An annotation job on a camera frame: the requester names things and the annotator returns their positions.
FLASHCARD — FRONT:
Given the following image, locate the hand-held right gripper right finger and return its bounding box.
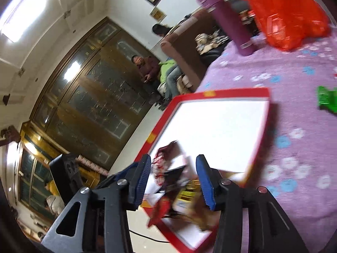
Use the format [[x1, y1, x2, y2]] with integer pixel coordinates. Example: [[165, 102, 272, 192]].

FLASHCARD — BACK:
[[196, 154, 308, 253]]

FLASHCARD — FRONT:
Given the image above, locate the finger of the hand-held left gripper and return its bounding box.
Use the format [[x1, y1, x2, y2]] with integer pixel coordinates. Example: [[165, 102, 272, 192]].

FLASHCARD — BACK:
[[111, 161, 140, 181]]

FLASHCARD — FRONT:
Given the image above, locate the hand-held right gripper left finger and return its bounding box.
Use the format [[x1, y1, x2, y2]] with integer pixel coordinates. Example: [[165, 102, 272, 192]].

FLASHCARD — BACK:
[[41, 154, 152, 253]]

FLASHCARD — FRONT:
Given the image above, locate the golden glass cabinet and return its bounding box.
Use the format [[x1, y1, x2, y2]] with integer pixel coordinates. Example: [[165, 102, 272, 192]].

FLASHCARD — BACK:
[[15, 121, 111, 218]]

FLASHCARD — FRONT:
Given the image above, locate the black floor cable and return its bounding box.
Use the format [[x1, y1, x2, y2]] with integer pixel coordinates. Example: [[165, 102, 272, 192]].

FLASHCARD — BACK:
[[128, 229, 169, 243]]

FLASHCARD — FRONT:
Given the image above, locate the red gold snack packet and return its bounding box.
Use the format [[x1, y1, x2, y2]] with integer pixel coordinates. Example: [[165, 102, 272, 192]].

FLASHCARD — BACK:
[[146, 195, 174, 228]]

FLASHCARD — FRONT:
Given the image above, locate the purple insulated bottle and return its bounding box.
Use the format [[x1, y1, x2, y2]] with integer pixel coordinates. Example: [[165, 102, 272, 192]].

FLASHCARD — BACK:
[[195, 0, 257, 57]]

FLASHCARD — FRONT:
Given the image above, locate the green snack packet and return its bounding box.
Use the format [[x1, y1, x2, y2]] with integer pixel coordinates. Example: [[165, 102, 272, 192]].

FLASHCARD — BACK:
[[316, 85, 337, 114]]

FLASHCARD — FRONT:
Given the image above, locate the red plastic bag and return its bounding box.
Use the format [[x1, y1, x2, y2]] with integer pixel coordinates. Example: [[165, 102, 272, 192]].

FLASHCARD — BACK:
[[229, 0, 331, 52]]

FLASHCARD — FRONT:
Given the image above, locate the beige floral seat cushion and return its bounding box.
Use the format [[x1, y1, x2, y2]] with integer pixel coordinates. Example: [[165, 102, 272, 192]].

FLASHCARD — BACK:
[[176, 75, 194, 95]]

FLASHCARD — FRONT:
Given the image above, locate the dark red snack packet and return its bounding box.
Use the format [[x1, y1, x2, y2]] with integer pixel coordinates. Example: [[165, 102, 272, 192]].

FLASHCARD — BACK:
[[153, 140, 190, 188]]

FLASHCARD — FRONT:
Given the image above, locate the red and white box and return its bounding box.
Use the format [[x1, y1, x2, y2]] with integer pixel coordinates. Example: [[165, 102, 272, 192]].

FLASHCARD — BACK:
[[133, 87, 272, 252]]

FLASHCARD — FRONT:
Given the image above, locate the beige patterned cushion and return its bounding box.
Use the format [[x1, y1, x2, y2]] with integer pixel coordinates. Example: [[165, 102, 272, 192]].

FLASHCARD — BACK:
[[195, 30, 229, 54]]

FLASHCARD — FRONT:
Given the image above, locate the wooden glass door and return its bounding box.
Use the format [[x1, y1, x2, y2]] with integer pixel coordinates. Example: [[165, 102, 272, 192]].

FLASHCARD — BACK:
[[28, 16, 164, 170]]

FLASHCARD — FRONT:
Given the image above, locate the small yellow wall plaque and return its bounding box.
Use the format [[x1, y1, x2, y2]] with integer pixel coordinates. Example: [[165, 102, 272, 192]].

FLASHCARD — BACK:
[[150, 7, 167, 22]]

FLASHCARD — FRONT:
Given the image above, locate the brown leather sofa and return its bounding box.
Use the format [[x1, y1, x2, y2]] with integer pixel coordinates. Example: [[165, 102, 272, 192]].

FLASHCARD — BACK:
[[160, 10, 230, 93]]

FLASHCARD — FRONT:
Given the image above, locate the brown snack packet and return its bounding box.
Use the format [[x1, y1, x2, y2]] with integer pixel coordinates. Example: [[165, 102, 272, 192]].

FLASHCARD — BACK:
[[172, 179, 220, 233]]

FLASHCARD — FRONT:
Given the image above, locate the ceiling light panel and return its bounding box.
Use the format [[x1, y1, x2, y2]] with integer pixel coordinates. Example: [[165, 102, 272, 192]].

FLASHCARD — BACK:
[[0, 0, 51, 43]]

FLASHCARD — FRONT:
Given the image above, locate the black leather sofa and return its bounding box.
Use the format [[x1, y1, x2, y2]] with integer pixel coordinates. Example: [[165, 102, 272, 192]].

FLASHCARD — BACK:
[[200, 42, 231, 67]]

